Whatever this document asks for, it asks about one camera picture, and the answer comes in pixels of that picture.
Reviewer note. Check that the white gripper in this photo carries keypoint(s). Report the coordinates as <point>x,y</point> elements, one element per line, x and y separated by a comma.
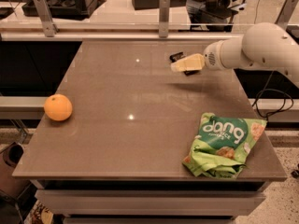
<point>211,59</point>

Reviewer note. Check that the black rxbar chocolate bar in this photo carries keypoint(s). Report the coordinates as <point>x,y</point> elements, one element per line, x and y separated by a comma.
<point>188,65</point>

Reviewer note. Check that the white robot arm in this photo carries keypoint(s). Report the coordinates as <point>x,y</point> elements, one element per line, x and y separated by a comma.
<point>264,46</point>

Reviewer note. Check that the green dang chips bag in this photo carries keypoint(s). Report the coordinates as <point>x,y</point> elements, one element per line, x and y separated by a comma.
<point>221,146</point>

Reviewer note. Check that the black equipment case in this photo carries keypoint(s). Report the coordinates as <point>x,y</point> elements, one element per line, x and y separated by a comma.
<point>73,9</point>

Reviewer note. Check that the orange fruit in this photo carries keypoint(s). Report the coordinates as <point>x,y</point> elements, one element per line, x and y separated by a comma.
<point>58,107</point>

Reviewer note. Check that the white table drawer front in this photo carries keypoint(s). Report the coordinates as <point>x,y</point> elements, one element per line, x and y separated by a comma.
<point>150,203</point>

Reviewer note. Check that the middle metal glass bracket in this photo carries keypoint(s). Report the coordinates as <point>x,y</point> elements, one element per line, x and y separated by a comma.
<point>164,8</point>

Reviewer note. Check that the metal glass bracket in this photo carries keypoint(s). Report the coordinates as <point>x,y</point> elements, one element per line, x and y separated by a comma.
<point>285,13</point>
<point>43,12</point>
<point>164,8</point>

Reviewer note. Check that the right metal glass bracket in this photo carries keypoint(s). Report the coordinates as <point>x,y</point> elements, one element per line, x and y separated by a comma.
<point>285,13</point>

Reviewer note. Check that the left metal glass bracket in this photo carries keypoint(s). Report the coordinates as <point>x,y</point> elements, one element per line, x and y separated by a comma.
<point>43,12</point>

